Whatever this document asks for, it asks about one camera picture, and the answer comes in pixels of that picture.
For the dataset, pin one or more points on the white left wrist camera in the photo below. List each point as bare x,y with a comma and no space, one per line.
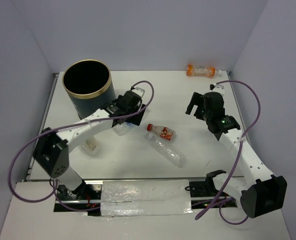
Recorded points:
139,91

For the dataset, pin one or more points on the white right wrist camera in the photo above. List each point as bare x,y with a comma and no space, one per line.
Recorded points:
217,88

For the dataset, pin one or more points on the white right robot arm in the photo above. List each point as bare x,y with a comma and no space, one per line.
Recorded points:
262,192

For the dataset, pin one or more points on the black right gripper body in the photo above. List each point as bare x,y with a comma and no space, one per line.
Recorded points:
206,115

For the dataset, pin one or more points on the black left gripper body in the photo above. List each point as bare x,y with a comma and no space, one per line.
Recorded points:
133,111

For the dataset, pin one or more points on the long clear plastic bottle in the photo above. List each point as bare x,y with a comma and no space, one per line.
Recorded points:
167,150

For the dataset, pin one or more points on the square clear white-cap bottle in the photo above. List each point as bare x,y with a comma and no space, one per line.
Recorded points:
89,145

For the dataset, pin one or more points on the orange label plastic bottle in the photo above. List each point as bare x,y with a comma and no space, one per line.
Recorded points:
202,71

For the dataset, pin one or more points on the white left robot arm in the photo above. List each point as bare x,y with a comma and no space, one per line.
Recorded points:
53,148

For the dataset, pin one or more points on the red cap red-label bottle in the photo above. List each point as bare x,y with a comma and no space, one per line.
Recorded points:
161,131

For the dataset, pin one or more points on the silver foil tape sheet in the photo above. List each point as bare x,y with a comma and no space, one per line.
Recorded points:
145,198

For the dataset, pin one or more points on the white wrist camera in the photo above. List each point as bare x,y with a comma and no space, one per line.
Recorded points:
139,91
217,88

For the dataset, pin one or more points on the crushed clear blue-label bottle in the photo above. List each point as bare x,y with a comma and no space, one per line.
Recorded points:
121,129

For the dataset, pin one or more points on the black bin with gold rim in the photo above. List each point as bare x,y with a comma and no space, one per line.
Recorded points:
89,86

